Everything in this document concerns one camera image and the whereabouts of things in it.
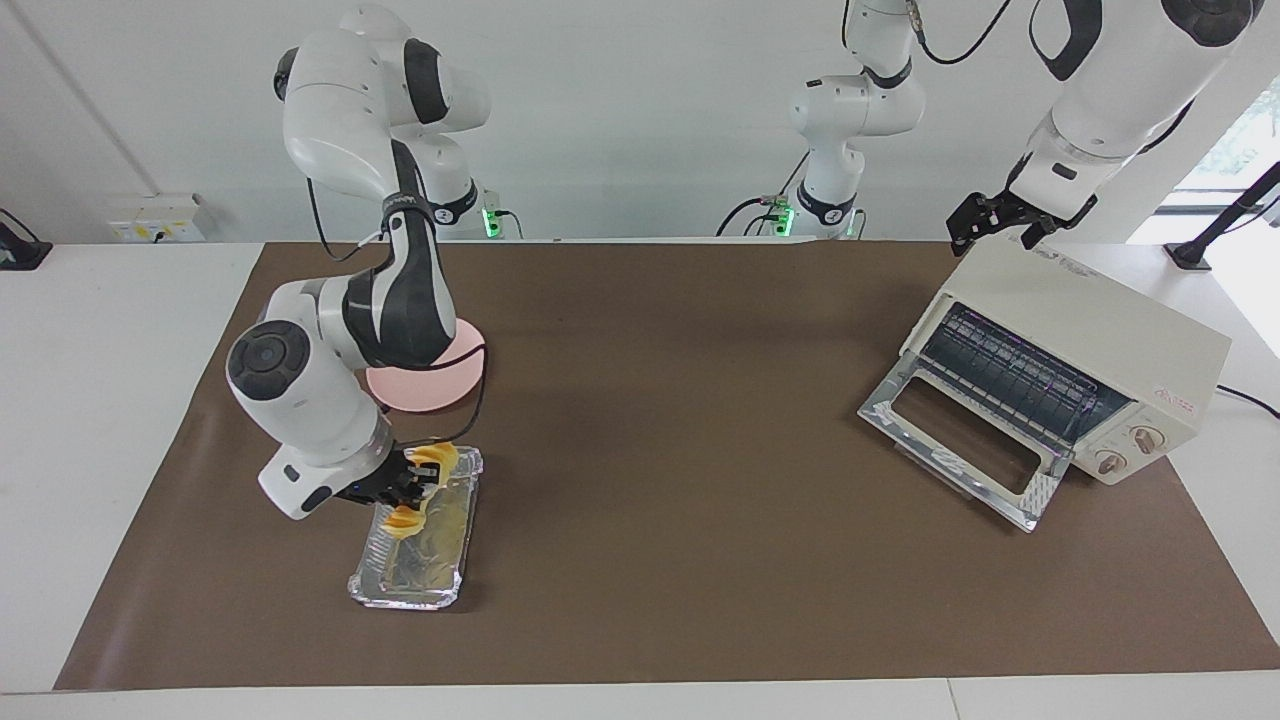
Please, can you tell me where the pink round plate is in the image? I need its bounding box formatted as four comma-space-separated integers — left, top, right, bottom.
365, 318, 486, 413

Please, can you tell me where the glass oven door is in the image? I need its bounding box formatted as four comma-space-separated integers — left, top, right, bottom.
857, 355, 1073, 534

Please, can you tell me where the black table clamp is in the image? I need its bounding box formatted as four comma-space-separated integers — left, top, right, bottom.
0, 208, 53, 271

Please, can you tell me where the aluminium foil tray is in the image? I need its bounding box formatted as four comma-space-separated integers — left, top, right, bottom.
347, 446, 485, 611

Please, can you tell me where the yellow sliced bread loaf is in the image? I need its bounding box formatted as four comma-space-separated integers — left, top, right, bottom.
383, 443, 461, 541

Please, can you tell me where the black base cable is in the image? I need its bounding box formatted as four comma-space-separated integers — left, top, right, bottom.
715, 150, 803, 239

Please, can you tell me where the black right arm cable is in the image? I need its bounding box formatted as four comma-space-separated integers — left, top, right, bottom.
305, 175, 491, 451

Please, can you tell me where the white wall socket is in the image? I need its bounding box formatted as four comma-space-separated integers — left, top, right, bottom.
108, 193, 206, 244

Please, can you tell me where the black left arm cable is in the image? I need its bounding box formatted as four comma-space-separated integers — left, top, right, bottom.
845, 0, 1013, 67

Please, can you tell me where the cream toaster oven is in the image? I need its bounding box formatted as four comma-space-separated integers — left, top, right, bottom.
857, 235, 1233, 534

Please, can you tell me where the brown table mat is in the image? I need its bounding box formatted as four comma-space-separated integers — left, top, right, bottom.
53, 240, 1280, 691

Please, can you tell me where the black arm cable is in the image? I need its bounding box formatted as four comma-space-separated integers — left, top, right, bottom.
305, 175, 491, 451
845, 0, 1013, 67

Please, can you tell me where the black oven power cable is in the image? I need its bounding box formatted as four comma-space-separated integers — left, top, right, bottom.
1215, 385, 1280, 421

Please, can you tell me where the black camera stand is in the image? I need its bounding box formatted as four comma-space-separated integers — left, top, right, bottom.
1165, 160, 1280, 271

